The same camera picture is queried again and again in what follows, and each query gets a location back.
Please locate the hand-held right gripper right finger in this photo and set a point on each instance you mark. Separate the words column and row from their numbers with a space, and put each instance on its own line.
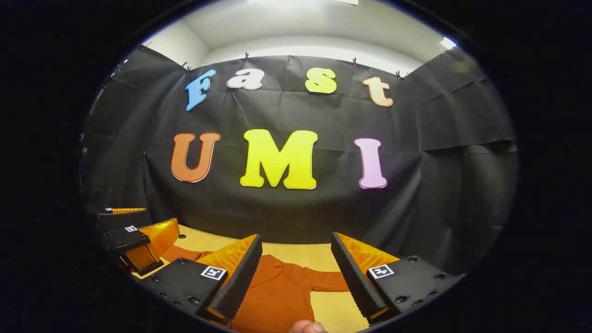
column 354, row 277

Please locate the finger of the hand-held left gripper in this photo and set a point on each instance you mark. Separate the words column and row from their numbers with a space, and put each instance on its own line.
column 122, row 218
column 125, row 239

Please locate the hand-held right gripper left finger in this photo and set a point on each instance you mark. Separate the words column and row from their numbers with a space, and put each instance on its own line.
column 243, row 277

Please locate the orange jacket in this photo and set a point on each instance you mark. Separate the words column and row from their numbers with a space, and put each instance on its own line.
column 282, row 296

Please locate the black backdrop cloth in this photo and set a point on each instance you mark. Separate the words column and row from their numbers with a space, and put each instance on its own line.
column 323, row 212

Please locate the ceiling light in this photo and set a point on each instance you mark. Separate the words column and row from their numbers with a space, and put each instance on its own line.
column 447, row 43

